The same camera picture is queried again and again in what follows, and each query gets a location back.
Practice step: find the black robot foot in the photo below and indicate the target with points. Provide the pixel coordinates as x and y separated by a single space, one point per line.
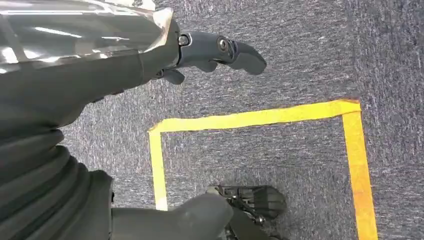
265 198

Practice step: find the yellow floor tape marking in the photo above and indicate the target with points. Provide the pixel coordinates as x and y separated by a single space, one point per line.
265 116

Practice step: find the ribbed left robot arm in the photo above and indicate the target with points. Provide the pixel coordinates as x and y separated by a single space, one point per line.
39 192

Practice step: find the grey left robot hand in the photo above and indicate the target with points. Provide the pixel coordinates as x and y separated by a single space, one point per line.
82 66

